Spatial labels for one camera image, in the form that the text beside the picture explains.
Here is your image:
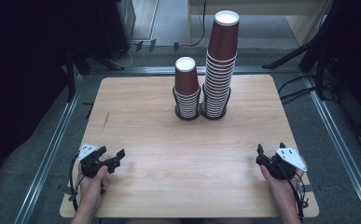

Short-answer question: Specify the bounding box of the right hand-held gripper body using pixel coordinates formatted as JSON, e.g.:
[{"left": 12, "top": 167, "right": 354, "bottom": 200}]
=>
[{"left": 255, "top": 147, "right": 309, "bottom": 181}]

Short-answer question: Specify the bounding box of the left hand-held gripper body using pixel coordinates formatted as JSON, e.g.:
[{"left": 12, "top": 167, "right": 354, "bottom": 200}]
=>
[{"left": 76, "top": 143, "right": 122, "bottom": 179}]

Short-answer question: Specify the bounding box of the person's left hand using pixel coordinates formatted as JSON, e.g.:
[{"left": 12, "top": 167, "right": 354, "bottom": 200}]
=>
[{"left": 78, "top": 164, "right": 111, "bottom": 209}]

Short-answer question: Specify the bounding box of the person's right hand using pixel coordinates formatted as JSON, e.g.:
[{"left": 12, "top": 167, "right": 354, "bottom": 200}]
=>
[{"left": 259, "top": 157, "right": 310, "bottom": 210}]

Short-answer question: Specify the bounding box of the black metal stand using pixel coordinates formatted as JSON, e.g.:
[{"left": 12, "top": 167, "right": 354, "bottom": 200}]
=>
[{"left": 63, "top": 49, "right": 90, "bottom": 103}]

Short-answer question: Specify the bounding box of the black tripod stand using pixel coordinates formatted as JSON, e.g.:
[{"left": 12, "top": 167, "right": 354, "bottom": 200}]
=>
[{"left": 261, "top": 0, "right": 361, "bottom": 101}]

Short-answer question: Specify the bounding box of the short stack of brown cups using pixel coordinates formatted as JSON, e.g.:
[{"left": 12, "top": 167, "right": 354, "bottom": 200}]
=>
[{"left": 172, "top": 56, "right": 201, "bottom": 119}]

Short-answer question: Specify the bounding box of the tall stack of brown cups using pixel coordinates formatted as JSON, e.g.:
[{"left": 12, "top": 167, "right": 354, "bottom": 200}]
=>
[{"left": 203, "top": 9, "right": 241, "bottom": 119}]

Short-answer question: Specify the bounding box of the dark computer tower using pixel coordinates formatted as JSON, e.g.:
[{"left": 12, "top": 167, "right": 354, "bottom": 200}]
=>
[{"left": 96, "top": 0, "right": 137, "bottom": 61}]

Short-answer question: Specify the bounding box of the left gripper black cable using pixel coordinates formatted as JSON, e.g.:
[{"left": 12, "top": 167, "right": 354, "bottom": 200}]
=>
[{"left": 68, "top": 153, "right": 87, "bottom": 213}]

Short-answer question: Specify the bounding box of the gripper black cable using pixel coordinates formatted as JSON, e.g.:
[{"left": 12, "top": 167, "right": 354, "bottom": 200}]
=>
[
  {"left": 68, "top": 153, "right": 87, "bottom": 213},
  {"left": 274, "top": 157, "right": 311, "bottom": 222}
]

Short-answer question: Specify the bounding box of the aluminium frame rail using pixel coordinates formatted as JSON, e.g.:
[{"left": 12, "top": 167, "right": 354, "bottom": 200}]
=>
[
  {"left": 13, "top": 74, "right": 85, "bottom": 224},
  {"left": 303, "top": 76, "right": 361, "bottom": 224},
  {"left": 87, "top": 65, "right": 304, "bottom": 76}
]

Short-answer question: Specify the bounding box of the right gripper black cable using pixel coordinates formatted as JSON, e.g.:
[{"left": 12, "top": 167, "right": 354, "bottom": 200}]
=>
[{"left": 274, "top": 157, "right": 311, "bottom": 222}]

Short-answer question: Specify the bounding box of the black floor cable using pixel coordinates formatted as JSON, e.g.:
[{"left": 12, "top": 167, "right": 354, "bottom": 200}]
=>
[
  {"left": 277, "top": 74, "right": 317, "bottom": 94},
  {"left": 279, "top": 87, "right": 318, "bottom": 105}
]

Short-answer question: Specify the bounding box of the white floor cable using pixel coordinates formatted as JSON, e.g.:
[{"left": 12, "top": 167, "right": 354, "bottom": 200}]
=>
[{"left": 112, "top": 43, "right": 139, "bottom": 70}]

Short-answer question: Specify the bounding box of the thin black hanging cable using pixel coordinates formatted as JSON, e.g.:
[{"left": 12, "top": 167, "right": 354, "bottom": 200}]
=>
[{"left": 188, "top": 0, "right": 208, "bottom": 48}]

